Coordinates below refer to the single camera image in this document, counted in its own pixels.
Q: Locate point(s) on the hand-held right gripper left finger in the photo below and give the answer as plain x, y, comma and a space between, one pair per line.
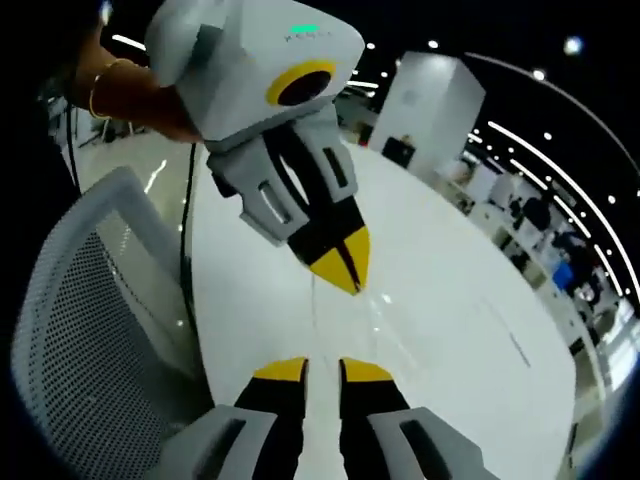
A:
270, 425

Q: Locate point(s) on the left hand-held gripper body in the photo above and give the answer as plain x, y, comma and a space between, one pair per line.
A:
240, 75

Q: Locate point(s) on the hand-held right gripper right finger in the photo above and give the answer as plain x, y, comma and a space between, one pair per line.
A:
370, 425

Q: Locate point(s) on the clear resealable bag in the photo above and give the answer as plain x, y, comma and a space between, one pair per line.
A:
350, 325

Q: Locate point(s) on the person's left hand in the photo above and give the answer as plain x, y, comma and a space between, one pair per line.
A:
145, 100

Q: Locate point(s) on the black box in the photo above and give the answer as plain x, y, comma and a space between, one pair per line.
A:
399, 150

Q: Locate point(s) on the white square pillar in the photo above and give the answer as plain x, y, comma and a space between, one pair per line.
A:
430, 100

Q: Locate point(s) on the dark tape strip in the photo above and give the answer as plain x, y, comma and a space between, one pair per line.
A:
510, 340

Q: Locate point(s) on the grey mesh chair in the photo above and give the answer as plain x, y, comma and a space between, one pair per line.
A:
100, 325

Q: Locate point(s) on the white workbench row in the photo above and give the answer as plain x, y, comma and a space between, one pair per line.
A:
540, 250

